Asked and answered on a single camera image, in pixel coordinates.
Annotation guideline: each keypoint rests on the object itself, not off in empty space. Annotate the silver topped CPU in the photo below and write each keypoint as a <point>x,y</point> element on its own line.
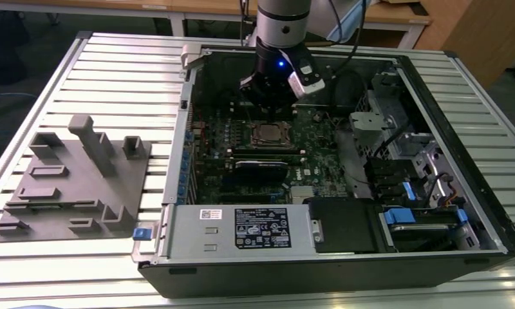
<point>272,133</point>

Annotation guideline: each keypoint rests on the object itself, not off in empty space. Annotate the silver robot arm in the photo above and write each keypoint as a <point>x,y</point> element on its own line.
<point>283,19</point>

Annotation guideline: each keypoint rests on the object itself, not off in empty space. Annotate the CPU socket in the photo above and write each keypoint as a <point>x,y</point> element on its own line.
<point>254,144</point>

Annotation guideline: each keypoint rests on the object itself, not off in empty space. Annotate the green motherboard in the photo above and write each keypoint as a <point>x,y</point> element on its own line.
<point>322,161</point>

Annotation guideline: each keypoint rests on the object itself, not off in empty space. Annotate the perforated metal drive cage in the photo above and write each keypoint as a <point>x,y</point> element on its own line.
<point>385,103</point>

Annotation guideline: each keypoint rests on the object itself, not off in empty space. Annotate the black graphics card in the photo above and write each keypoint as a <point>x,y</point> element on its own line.
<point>259,177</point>

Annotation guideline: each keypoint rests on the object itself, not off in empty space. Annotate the small silver heatsink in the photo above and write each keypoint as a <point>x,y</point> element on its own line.
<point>302,192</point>

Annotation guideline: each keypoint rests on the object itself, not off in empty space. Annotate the black drive bay block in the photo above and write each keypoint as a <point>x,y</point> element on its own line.
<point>389,177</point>

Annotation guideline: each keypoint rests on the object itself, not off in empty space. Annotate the blue drive bay clip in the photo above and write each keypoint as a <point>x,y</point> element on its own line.
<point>407,190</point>

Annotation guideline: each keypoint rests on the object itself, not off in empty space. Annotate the black plastic shroud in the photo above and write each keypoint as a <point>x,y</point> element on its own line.
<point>343,225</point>

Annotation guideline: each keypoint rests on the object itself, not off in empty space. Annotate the grey power supply unit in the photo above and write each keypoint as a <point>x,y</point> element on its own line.
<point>188,231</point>

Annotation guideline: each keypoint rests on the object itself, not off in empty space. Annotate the hard disk in blue carrier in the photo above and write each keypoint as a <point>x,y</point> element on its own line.
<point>397,216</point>

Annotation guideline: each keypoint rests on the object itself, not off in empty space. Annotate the wooden cabinet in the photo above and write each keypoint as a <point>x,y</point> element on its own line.
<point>489,38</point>

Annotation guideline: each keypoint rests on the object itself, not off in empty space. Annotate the blue case latch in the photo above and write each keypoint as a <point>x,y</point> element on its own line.
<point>142,234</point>

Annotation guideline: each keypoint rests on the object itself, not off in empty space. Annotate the grey parts rack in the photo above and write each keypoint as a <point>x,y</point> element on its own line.
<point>68,180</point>

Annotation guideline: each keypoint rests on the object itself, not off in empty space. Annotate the black and grey PC case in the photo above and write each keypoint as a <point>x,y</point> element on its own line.
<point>283,277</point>

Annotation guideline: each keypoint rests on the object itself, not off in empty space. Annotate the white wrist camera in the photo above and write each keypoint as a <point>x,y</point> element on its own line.
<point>307,80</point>

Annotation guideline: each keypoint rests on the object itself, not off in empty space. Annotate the silver metal bracket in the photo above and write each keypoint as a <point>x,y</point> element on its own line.
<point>366,124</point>

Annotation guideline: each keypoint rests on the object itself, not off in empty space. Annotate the wooden desk white frame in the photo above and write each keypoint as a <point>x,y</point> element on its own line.
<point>395,17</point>
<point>89,4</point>

